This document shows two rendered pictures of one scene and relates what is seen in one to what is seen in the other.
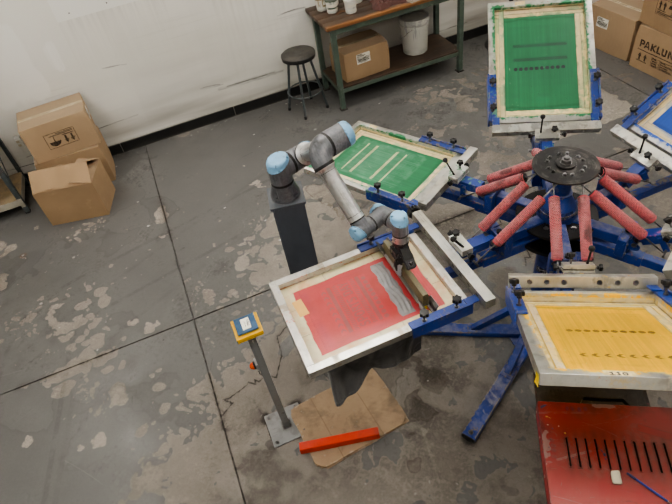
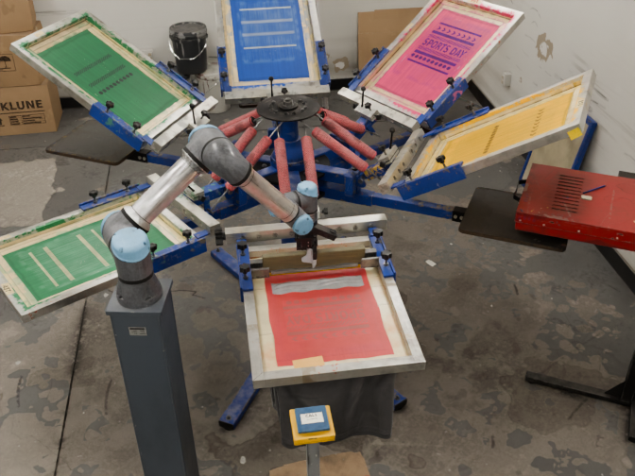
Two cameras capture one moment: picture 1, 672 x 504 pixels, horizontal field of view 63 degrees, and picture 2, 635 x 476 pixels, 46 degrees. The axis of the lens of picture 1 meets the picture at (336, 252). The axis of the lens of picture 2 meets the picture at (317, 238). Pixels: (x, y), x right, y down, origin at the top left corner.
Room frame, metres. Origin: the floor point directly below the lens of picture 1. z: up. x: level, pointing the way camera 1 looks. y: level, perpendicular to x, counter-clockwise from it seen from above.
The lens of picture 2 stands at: (1.46, 2.11, 2.74)
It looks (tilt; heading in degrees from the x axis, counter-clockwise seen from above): 34 degrees down; 277
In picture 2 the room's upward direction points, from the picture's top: 1 degrees counter-clockwise
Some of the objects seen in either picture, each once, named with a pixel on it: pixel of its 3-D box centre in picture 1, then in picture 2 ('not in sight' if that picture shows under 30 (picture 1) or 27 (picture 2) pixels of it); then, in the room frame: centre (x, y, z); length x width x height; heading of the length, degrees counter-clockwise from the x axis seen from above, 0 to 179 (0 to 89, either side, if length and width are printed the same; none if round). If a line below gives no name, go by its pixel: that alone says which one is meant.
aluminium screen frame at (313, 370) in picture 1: (365, 295); (322, 302); (1.71, -0.10, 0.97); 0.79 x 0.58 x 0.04; 104
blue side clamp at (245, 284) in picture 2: (385, 241); (244, 271); (2.04, -0.26, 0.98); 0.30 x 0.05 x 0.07; 104
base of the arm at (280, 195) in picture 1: (283, 187); (137, 282); (2.29, 0.20, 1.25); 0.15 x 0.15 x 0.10
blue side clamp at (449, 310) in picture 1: (440, 317); (381, 258); (1.50, -0.40, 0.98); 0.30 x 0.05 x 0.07; 104
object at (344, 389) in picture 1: (378, 361); not in sight; (1.49, -0.10, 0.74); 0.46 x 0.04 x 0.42; 104
